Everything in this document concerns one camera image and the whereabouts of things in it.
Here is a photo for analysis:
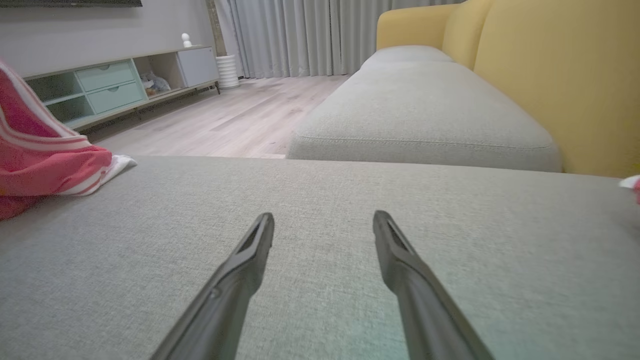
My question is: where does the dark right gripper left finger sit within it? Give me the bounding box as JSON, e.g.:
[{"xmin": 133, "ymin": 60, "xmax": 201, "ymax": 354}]
[{"xmin": 150, "ymin": 212, "xmax": 275, "ymax": 360}]

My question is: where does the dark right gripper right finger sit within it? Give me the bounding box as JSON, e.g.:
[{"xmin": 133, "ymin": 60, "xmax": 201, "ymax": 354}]
[{"xmin": 372, "ymin": 210, "xmax": 496, "ymax": 360}]

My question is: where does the red white basketball jersey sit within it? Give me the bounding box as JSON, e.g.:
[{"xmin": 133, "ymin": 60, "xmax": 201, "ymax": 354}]
[{"xmin": 0, "ymin": 60, "xmax": 137, "ymax": 221}]

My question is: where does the wide grey sofa seat cushion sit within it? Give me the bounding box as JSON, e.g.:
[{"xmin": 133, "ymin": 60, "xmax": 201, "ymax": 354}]
[{"xmin": 0, "ymin": 156, "xmax": 640, "ymax": 360}]

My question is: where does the long grey sofa seat cushion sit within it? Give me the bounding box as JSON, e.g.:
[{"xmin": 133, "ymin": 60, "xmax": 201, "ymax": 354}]
[{"xmin": 286, "ymin": 61, "xmax": 563, "ymax": 173}]

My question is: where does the plastic bag clutter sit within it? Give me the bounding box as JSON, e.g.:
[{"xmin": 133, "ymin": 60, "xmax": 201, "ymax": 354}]
[{"xmin": 140, "ymin": 71, "xmax": 172, "ymax": 98}]

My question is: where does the white ribbed vase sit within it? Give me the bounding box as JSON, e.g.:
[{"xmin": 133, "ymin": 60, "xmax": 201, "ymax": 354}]
[{"xmin": 216, "ymin": 54, "xmax": 241, "ymax": 90}]

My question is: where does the mint green cabinet drawer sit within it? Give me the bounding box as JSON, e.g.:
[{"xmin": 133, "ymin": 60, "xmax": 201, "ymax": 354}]
[
  {"xmin": 75, "ymin": 60, "xmax": 137, "ymax": 92},
  {"xmin": 86, "ymin": 81, "xmax": 147, "ymax": 115}
]

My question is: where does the white cabinet door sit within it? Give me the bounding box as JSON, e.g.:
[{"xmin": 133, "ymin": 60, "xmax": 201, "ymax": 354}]
[{"xmin": 177, "ymin": 46, "xmax": 220, "ymax": 88}]

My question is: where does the small red white fabric item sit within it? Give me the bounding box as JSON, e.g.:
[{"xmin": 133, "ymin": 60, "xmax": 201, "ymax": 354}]
[{"xmin": 619, "ymin": 175, "xmax": 640, "ymax": 205}]

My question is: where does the low wooden tv cabinet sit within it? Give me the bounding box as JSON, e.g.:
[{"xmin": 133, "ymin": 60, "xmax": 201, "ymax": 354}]
[{"xmin": 22, "ymin": 45, "xmax": 222, "ymax": 132}]

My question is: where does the small grey sofa seat cushion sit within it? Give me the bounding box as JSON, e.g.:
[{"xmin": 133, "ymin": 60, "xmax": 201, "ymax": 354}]
[{"xmin": 360, "ymin": 45, "xmax": 455, "ymax": 71}]

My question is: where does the grey pleated curtain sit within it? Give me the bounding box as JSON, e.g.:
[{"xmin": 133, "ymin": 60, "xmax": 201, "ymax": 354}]
[{"xmin": 215, "ymin": 0, "xmax": 466, "ymax": 80}]

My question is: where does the yellow sofa back cushion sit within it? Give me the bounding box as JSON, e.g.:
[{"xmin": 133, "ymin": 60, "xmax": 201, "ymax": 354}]
[
  {"xmin": 473, "ymin": 0, "xmax": 640, "ymax": 178},
  {"xmin": 441, "ymin": 0, "xmax": 493, "ymax": 71}
]

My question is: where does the yellow sofa armrest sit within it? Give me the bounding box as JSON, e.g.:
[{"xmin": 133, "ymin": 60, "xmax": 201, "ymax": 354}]
[{"xmin": 376, "ymin": 4, "xmax": 458, "ymax": 51}]

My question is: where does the black television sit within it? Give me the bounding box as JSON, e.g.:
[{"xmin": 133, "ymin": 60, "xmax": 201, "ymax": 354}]
[{"xmin": 0, "ymin": 0, "xmax": 143, "ymax": 8}]

